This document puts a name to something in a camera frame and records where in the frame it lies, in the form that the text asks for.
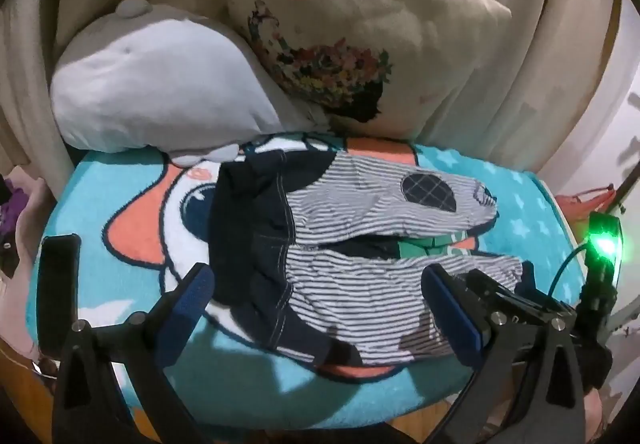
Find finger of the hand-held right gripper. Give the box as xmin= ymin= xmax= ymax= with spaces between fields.
xmin=467 ymin=268 xmax=578 ymax=322

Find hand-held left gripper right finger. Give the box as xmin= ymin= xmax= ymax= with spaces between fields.
xmin=421 ymin=263 xmax=587 ymax=444

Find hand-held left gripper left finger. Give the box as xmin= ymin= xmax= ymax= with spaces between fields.
xmin=39 ymin=234 xmax=217 ymax=444

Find striped pants with navy waistband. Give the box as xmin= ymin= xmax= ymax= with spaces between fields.
xmin=207 ymin=149 xmax=537 ymax=371

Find red bag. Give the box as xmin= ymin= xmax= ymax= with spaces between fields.
xmin=554 ymin=183 xmax=619 ymax=216

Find teal cartoon printed blanket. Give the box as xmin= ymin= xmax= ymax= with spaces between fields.
xmin=37 ymin=134 xmax=587 ymax=431

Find beige sofa cover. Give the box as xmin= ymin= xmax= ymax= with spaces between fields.
xmin=0 ymin=0 xmax=640 ymax=207

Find purple cloth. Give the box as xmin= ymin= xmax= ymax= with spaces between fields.
xmin=0 ymin=188 xmax=27 ymax=227

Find grey and white plush pillow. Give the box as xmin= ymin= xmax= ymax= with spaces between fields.
xmin=50 ymin=0 xmax=332 ymax=168

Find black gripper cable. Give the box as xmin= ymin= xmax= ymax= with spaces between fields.
xmin=547 ymin=244 xmax=592 ymax=301

